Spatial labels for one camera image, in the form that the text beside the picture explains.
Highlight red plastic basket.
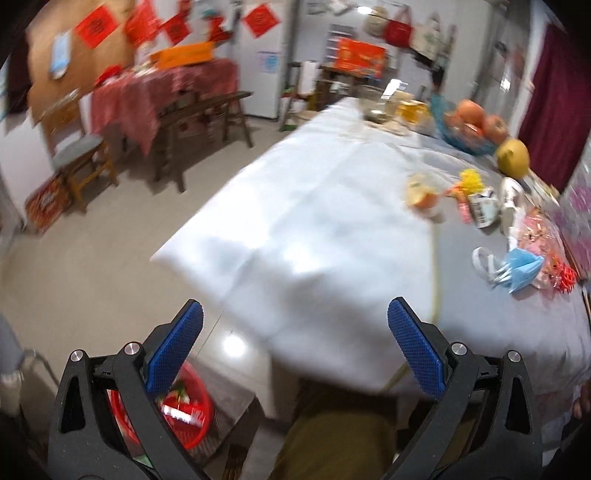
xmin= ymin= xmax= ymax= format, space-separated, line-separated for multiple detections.
xmin=108 ymin=361 xmax=214 ymax=455

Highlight blue face mask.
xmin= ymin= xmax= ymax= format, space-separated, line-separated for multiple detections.
xmin=472 ymin=247 xmax=544 ymax=293

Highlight small paper carton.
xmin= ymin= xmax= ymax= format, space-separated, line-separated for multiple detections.
xmin=468 ymin=187 xmax=499 ymax=229

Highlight clear tub red contents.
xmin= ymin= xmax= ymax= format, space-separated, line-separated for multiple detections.
xmin=406 ymin=173 xmax=441 ymax=218

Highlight pink patterned plastic bag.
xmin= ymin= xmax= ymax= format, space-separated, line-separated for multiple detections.
xmin=515 ymin=208 xmax=570 ymax=290

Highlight yellow foam fruit net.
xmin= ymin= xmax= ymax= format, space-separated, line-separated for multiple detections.
xmin=459 ymin=169 xmax=485 ymax=196

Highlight dark low stool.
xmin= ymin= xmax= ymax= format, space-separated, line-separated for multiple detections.
xmin=189 ymin=358 xmax=264 ymax=479

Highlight light blue tablecloth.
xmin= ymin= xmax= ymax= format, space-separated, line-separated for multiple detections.
xmin=153 ymin=99 xmax=590 ymax=395

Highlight red printed carton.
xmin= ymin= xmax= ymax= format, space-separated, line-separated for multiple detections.
xmin=25 ymin=173 xmax=73 ymax=235

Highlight yellow pomelo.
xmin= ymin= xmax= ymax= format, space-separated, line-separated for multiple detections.
xmin=496 ymin=138 xmax=530 ymax=180

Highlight wooden chair grey cushion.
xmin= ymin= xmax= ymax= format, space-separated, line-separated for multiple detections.
xmin=39 ymin=89 xmax=119 ymax=214

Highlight right red apple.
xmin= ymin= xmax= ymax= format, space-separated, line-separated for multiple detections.
xmin=483 ymin=115 xmax=508 ymax=145

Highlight red apple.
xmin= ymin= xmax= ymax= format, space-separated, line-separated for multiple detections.
xmin=456 ymin=99 xmax=486 ymax=128
xmin=483 ymin=115 xmax=508 ymax=145

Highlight yellow bagged bread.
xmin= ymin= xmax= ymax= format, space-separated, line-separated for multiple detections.
xmin=394 ymin=96 xmax=436 ymax=136

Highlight glass bowl with spoon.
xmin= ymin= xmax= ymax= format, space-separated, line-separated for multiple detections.
xmin=359 ymin=85 xmax=393 ymax=124

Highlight left red apple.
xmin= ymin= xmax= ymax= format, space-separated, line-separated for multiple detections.
xmin=456 ymin=99 xmax=486 ymax=128

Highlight blue glass fruit bowl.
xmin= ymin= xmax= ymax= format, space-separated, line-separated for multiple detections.
xmin=430 ymin=94 xmax=497 ymax=156

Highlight wooden bench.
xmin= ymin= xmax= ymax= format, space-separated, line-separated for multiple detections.
xmin=153 ymin=90 xmax=254 ymax=193

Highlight dark red curtain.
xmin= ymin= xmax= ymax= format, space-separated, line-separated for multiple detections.
xmin=518 ymin=24 xmax=590 ymax=191

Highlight red cloth side table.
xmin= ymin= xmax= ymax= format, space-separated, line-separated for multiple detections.
xmin=89 ymin=58 xmax=238 ymax=155

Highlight red gift box on shelf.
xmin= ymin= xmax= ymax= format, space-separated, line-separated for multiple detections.
xmin=334 ymin=38 xmax=387 ymax=79

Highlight beige tote bag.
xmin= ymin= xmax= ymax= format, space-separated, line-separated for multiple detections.
xmin=409 ymin=13 xmax=443 ymax=67

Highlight orange gift box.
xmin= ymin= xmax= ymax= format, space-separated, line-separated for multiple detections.
xmin=149 ymin=42 xmax=214 ymax=70

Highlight red hanging handbag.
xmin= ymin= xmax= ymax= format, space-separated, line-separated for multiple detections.
xmin=384 ymin=6 xmax=414 ymax=49

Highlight white refrigerator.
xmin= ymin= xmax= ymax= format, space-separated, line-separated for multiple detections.
xmin=235 ymin=1 xmax=297 ymax=120

